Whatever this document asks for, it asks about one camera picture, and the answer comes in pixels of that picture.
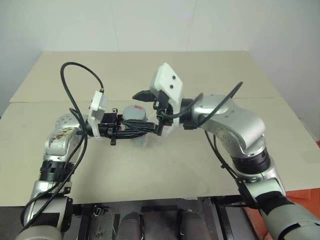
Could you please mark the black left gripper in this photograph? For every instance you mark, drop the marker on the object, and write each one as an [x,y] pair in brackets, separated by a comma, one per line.
[107,126]

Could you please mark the dark panel with connector port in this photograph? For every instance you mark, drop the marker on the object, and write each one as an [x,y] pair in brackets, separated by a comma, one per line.
[98,222]

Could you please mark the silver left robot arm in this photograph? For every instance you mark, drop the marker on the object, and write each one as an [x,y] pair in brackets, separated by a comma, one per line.
[60,141]

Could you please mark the dark rounded shape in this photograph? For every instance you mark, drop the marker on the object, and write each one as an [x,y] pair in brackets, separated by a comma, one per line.
[131,227]
[188,225]

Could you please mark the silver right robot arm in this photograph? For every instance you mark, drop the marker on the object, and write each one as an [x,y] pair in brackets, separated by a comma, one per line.
[237,125]

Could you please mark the clear mesh-patterned box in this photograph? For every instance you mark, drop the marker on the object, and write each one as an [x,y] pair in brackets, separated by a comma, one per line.
[151,142]

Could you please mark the grey jar lid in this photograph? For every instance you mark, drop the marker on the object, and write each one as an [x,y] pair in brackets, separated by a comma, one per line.
[133,113]

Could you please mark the black metal frame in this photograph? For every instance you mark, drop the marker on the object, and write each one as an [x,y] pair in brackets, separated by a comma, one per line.
[222,220]

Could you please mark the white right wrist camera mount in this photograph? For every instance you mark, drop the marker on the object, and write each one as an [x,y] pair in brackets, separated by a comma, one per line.
[166,80]

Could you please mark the clear plastic jar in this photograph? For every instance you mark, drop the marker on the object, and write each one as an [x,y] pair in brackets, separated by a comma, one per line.
[138,142]

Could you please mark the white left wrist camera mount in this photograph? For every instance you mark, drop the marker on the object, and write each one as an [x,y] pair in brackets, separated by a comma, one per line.
[96,110]

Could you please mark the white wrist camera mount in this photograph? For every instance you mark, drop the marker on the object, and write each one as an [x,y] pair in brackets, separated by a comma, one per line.
[96,110]
[166,80]

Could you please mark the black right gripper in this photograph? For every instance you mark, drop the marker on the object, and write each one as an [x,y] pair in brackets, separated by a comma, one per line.
[163,100]

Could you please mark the orange object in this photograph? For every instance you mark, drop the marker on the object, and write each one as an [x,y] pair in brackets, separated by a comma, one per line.
[307,200]

